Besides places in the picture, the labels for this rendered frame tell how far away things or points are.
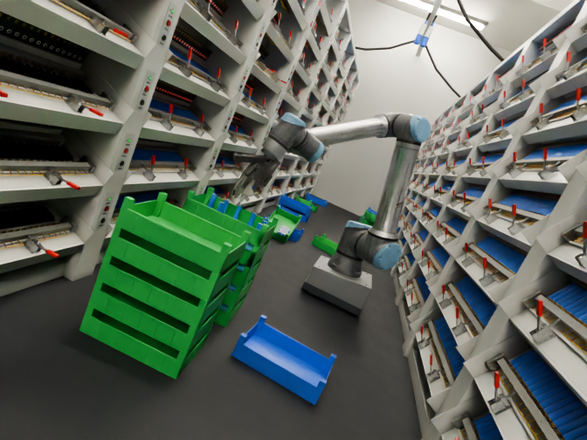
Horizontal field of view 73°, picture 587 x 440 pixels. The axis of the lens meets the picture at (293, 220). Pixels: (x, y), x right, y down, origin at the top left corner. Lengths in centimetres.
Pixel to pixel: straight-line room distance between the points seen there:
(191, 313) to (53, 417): 35
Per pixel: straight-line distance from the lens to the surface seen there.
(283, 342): 148
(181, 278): 105
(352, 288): 201
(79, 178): 130
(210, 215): 137
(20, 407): 103
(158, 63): 136
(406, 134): 189
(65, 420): 102
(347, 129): 181
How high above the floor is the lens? 71
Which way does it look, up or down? 11 degrees down
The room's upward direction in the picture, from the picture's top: 24 degrees clockwise
